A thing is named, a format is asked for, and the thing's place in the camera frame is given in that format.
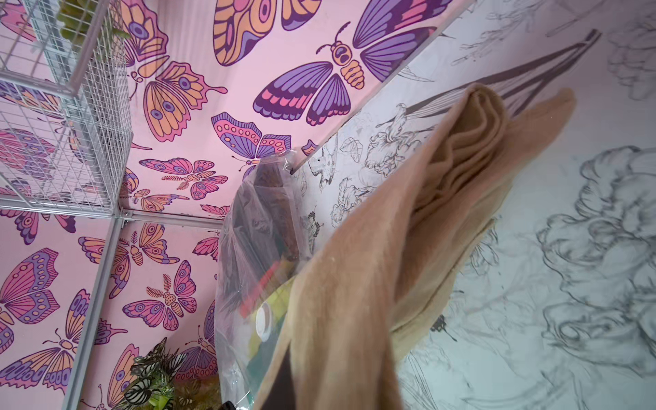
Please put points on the clear plastic vacuum bag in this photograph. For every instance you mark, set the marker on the clear plastic vacuum bag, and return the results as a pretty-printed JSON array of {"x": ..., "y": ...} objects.
[{"x": 232, "y": 332}]

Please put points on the beige trousers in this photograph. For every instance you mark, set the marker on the beige trousers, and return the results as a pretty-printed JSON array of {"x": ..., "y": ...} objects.
[{"x": 378, "y": 285}]

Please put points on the green trousers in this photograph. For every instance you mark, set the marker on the green trousers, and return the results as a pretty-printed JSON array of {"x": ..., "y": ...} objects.
[{"x": 259, "y": 364}]

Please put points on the white vacuum bag valve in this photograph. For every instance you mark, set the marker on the white vacuum bag valve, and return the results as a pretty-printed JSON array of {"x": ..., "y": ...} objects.
[{"x": 264, "y": 322}]

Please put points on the dark grey folded garment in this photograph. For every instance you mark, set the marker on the dark grey folded garment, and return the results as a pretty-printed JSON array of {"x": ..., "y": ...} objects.
[{"x": 271, "y": 222}]

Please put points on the yellow folded garment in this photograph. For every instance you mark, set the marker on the yellow folded garment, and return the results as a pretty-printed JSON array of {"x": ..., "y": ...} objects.
[{"x": 279, "y": 303}]

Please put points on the red folded garment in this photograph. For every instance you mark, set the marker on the red folded garment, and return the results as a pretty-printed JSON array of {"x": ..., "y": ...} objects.
[{"x": 261, "y": 290}]

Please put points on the green leafy potted plant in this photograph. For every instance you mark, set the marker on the green leafy potted plant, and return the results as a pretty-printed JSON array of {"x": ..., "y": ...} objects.
[{"x": 173, "y": 379}]

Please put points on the small green succulent plant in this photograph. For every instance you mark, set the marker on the small green succulent plant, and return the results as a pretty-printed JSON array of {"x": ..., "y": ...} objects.
[{"x": 77, "y": 17}]

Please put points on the white wire wall basket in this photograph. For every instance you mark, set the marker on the white wire wall basket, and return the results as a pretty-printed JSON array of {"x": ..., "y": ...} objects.
[{"x": 66, "y": 128}]

